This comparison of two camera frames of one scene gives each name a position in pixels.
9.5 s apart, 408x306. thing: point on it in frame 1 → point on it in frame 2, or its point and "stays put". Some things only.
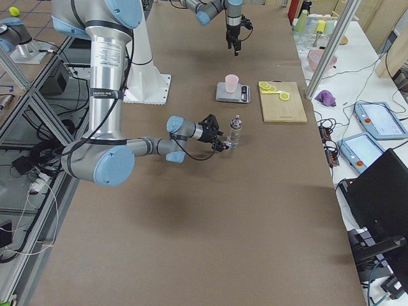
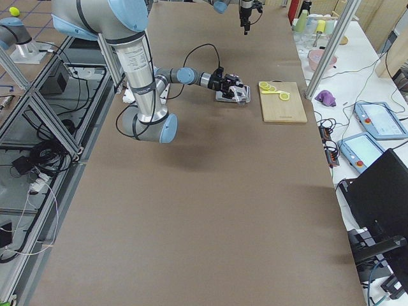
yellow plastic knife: [276, 92] stays put
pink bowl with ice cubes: [315, 57] stays put
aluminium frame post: [347, 13] stays put
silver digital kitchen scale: [243, 93] stays put
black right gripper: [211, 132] → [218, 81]
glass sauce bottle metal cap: [234, 134] → [240, 94]
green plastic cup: [299, 25] stays put
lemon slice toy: [284, 96] stays put
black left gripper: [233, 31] → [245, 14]
